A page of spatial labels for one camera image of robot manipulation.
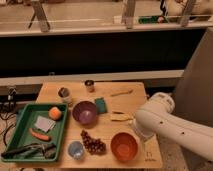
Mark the orange carrot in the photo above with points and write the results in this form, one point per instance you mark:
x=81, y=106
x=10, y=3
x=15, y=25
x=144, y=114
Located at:
x=39, y=136

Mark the green plastic tray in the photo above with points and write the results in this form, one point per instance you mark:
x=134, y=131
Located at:
x=22, y=136

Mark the orange bowl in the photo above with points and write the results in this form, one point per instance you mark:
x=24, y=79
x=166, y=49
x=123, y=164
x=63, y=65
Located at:
x=124, y=147

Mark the purple bowl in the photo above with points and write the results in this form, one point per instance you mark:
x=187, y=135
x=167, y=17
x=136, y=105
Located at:
x=85, y=112

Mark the bunch of dark grapes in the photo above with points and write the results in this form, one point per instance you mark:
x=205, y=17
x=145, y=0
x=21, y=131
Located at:
x=92, y=145

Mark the green sponge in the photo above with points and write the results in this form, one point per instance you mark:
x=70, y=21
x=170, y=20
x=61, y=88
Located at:
x=101, y=105

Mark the wooden spoon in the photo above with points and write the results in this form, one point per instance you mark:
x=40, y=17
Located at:
x=122, y=93

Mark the wooden table board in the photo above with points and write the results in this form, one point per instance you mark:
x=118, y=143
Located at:
x=148, y=155

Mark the white folded cloth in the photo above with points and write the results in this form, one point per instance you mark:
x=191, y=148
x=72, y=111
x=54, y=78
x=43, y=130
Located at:
x=44, y=124

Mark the orange fruit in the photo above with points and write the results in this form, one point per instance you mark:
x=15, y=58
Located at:
x=54, y=113

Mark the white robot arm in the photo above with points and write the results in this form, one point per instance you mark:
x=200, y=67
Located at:
x=155, y=116

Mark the black handled tool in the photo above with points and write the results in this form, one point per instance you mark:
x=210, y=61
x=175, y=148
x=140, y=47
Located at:
x=47, y=150

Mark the small metal cup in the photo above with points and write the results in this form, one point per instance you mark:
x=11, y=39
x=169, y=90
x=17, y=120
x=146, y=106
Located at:
x=89, y=84

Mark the small blue cup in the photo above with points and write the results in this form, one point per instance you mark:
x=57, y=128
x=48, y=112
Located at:
x=76, y=150

